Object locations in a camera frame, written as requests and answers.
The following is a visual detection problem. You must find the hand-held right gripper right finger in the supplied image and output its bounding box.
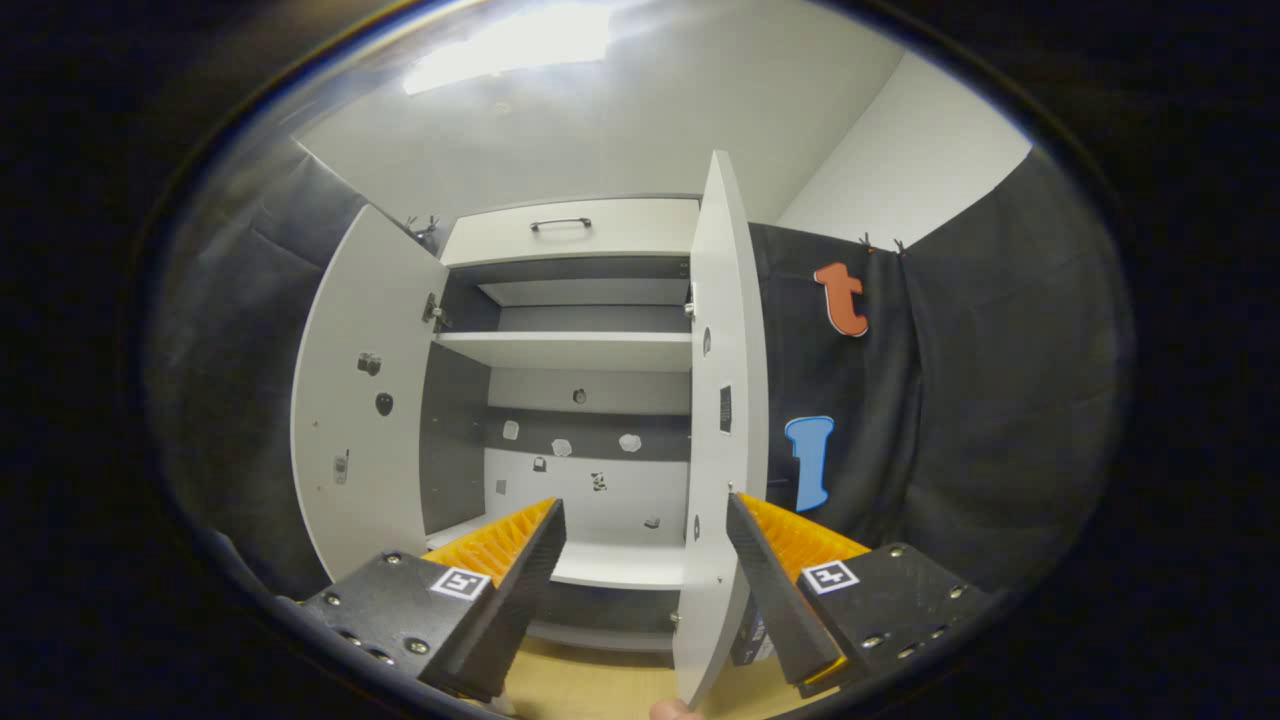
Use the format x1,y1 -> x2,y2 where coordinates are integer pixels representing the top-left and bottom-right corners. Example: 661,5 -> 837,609
725,492 -> 991,699

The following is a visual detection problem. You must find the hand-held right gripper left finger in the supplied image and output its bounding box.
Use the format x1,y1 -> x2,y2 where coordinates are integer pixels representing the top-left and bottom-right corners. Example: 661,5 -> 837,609
298,497 -> 568,704

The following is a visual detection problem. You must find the white cabinet door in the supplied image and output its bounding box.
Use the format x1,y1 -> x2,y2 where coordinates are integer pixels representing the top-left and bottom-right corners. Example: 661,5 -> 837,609
672,150 -> 771,709
291,205 -> 449,583

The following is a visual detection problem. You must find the white and grey cabinet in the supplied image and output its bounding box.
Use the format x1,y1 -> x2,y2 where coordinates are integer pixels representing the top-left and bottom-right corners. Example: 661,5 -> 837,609
420,195 -> 701,656

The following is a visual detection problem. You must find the white cabinet shelf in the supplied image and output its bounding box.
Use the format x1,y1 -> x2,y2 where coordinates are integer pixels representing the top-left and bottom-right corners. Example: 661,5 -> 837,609
433,331 -> 693,373

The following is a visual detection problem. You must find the white cabinet drawer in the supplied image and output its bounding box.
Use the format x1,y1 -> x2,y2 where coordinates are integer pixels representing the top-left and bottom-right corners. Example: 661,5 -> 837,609
440,197 -> 701,268

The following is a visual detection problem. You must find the black backdrop cloth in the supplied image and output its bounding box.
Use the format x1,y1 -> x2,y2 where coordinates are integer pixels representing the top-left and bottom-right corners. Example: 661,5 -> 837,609
150,140 -> 1131,601

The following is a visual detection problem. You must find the ceiling light panel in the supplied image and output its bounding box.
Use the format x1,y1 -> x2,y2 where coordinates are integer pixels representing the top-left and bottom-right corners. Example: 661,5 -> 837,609
400,0 -> 613,96

